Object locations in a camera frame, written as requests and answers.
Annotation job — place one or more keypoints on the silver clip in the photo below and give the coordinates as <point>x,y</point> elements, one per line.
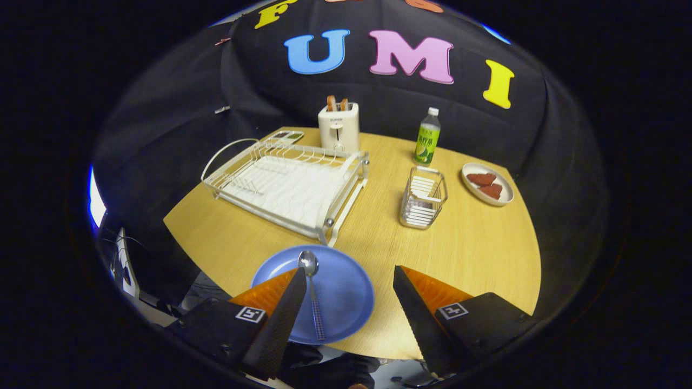
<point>221,109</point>

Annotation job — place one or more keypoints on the metal spoon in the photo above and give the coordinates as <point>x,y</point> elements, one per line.
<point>308,263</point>

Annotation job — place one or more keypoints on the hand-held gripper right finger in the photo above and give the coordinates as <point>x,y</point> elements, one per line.
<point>419,324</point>

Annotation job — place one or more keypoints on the lit monitor screen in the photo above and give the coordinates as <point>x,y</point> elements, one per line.
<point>96,200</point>

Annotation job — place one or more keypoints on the small white oval plate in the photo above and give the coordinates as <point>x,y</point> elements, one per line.
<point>476,192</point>

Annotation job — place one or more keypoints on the green label drink bottle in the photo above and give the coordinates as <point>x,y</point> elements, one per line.
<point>427,140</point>

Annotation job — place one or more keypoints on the blue plate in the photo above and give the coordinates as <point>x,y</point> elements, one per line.
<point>346,292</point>

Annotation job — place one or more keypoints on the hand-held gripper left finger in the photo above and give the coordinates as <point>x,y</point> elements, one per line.
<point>281,324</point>

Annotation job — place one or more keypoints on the black backdrop cloth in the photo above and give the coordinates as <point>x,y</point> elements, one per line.
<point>378,102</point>

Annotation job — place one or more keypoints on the red food piece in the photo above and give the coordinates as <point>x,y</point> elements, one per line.
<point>492,191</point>
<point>481,178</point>

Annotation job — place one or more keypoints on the divided tray with seeds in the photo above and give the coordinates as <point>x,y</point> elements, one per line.
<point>289,136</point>

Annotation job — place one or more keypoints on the white toaster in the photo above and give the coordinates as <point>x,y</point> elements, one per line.
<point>339,129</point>

